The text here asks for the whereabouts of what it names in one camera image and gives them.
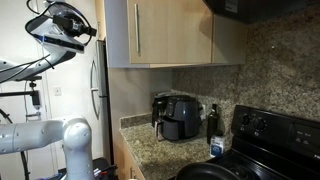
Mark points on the black electric stove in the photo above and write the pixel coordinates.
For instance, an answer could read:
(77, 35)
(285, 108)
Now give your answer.
(276, 143)

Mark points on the black over-range microwave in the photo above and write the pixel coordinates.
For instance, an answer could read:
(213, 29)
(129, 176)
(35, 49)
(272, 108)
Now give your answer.
(260, 10)

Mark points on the wooden wall cabinet body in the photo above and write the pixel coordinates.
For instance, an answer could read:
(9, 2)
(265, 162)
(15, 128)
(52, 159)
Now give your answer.
(230, 40)

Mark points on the dark glass oil bottle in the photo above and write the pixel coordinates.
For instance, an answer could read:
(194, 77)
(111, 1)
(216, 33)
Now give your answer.
(213, 121)

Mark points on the wooden base cabinet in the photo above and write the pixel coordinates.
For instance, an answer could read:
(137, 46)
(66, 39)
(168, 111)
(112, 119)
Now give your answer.
(125, 163)

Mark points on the stainless steel refrigerator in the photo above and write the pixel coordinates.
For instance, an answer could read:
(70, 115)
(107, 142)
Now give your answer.
(101, 100)

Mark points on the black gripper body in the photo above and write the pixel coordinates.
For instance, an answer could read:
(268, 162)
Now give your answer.
(68, 24)

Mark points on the white wall outlet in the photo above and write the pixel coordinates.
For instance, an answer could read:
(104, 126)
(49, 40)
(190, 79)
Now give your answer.
(202, 111)

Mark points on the small white blue-label container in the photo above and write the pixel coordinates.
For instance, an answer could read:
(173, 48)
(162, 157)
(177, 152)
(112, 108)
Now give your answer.
(217, 145)

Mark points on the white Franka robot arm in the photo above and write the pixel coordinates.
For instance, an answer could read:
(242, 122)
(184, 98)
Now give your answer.
(76, 143)

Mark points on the white light switch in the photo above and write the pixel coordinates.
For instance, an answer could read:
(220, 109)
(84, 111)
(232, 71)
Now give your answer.
(57, 91)

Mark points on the black frying pan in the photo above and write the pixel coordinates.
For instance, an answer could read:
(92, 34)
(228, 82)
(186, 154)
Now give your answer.
(203, 171)

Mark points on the wooden cabinet door grey inside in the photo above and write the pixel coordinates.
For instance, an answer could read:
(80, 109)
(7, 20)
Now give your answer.
(116, 33)

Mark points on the tall wooden side panel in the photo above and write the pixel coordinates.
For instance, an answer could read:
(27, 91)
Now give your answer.
(100, 18)

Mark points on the black air fryer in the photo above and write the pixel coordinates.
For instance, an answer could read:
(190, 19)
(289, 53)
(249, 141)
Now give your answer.
(181, 116)

